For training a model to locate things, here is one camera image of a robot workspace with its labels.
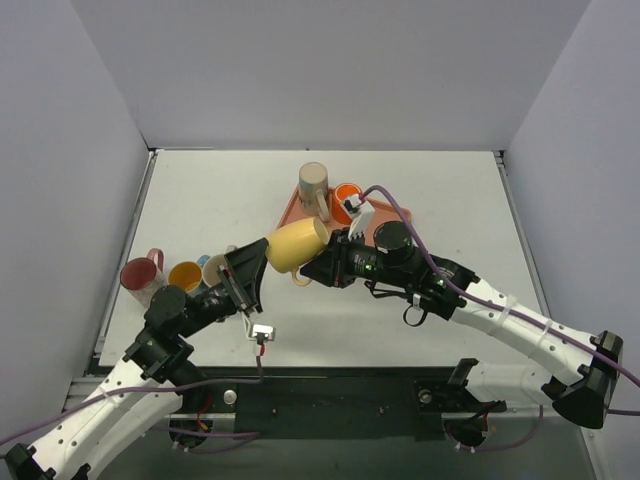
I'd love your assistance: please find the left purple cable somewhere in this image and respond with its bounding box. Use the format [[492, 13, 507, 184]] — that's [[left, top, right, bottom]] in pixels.
[[0, 339, 266, 456]]

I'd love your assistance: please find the beige floral mug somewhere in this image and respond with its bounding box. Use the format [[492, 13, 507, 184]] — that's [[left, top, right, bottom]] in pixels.
[[198, 245, 237, 288]]

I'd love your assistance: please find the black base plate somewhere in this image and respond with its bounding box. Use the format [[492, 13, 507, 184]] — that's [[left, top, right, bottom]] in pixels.
[[145, 365, 509, 442]]

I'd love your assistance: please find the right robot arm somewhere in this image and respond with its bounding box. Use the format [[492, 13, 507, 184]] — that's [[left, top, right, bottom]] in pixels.
[[301, 221, 623, 429]]

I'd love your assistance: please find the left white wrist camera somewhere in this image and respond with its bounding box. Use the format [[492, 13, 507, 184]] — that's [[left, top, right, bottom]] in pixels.
[[242, 313, 276, 345]]

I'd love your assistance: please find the pink patterned mug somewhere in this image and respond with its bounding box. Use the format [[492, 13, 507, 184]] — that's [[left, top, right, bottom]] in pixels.
[[119, 248, 167, 309]]

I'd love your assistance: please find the tall beige seashell mug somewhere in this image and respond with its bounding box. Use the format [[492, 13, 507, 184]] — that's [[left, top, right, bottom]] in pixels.
[[298, 162, 330, 222]]

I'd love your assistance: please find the yellow mug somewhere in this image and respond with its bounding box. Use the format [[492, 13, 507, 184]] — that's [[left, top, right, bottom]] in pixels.
[[266, 217, 330, 287]]

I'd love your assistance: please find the pink plastic tray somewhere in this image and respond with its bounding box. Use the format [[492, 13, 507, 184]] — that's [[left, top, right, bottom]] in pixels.
[[276, 187, 412, 246]]

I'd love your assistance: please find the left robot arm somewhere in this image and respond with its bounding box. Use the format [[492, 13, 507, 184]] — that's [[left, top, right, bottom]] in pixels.
[[3, 239, 269, 479]]

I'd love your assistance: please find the orange mug black handle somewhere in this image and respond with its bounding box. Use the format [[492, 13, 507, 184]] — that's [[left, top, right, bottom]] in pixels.
[[330, 182, 365, 227]]

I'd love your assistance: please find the blue butterfly mug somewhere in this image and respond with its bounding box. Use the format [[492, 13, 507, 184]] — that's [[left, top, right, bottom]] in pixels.
[[168, 255, 210, 296]]

